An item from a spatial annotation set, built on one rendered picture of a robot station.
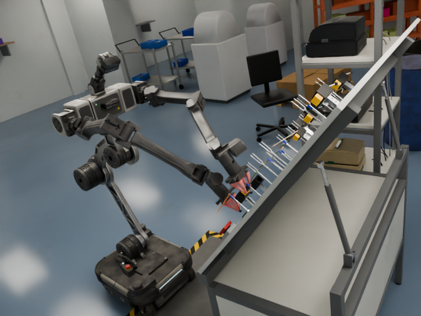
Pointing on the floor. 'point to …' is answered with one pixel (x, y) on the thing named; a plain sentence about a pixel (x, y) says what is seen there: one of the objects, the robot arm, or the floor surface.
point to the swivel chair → (271, 69)
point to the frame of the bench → (258, 304)
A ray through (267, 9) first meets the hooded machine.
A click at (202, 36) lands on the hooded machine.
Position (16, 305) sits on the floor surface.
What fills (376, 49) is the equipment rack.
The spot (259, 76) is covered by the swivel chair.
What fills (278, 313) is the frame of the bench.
